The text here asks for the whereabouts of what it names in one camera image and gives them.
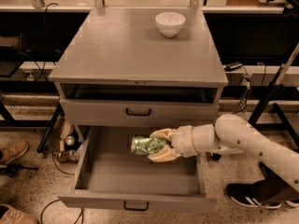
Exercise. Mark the tan shoe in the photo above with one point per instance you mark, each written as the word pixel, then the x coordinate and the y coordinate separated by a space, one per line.
pixel 13 152
pixel 11 215

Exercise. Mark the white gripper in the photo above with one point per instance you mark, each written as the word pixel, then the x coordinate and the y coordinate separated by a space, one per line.
pixel 182 141

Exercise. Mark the grey drawer cabinet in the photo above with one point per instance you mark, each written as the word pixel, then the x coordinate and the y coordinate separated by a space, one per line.
pixel 120 55

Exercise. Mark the dark brown trouser leg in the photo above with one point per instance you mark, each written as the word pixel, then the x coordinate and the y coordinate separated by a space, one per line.
pixel 273 189

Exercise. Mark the tan shoe upper left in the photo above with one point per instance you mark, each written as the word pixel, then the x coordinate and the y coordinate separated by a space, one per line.
pixel 13 152

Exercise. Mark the open grey bottom drawer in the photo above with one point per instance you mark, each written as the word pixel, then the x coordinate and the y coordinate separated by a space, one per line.
pixel 110 176

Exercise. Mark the white ceramic bowl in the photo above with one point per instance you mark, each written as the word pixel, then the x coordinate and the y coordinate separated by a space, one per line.
pixel 170 23

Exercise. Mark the closed grey upper drawer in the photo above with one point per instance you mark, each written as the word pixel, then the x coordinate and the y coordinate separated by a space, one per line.
pixel 136 114

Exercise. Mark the black power adapter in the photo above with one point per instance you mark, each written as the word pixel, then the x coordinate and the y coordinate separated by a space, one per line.
pixel 232 66

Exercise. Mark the tan shoe lower left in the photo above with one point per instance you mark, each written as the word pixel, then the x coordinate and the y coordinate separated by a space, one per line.
pixel 11 215

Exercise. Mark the black sneaker with white stripes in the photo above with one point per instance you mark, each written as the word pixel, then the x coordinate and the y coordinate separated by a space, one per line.
pixel 241 194

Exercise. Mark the clutter pile beside cabinet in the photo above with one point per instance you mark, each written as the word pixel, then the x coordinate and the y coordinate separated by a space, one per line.
pixel 69 147

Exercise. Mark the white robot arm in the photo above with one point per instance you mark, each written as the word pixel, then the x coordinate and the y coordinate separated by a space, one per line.
pixel 230 134

